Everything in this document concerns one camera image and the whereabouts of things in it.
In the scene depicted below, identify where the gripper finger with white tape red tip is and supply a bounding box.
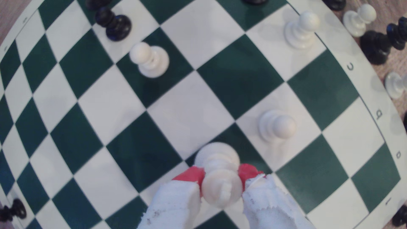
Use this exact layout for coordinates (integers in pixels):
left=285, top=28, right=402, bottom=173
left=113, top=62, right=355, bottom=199
left=137, top=166, right=206, bottom=229
left=238, top=163, right=316, bottom=229

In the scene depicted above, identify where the white chess bishop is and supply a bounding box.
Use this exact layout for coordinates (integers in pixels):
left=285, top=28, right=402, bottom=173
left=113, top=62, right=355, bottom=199
left=193, top=142, right=244, bottom=209

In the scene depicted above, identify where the white chess pawn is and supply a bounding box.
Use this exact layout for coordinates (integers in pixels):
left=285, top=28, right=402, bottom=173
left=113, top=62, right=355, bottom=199
left=284, top=11, right=321, bottom=50
left=129, top=42, right=170, bottom=79
left=342, top=3, right=377, bottom=38
left=258, top=110, right=298, bottom=143

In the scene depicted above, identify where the green white chess mat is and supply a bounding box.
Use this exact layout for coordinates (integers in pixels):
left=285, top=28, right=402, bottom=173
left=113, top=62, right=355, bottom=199
left=0, top=0, right=407, bottom=229

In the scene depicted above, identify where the white chess piece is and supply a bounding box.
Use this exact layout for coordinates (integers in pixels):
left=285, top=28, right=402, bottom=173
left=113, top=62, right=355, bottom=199
left=384, top=71, right=407, bottom=100

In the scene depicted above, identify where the tall black chess piece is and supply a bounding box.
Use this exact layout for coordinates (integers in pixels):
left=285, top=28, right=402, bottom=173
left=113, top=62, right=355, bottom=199
left=85, top=0, right=112, bottom=10

